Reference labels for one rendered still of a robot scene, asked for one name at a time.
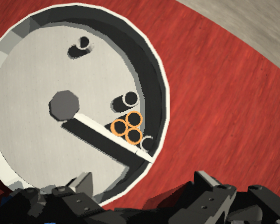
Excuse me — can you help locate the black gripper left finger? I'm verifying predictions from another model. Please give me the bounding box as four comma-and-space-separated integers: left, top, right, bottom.
0, 172, 126, 224

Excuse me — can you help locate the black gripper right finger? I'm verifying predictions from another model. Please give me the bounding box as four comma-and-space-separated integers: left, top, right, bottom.
168, 171, 280, 224

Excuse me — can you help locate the blue crate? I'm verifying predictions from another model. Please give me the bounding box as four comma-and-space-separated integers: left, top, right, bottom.
0, 192, 55, 224

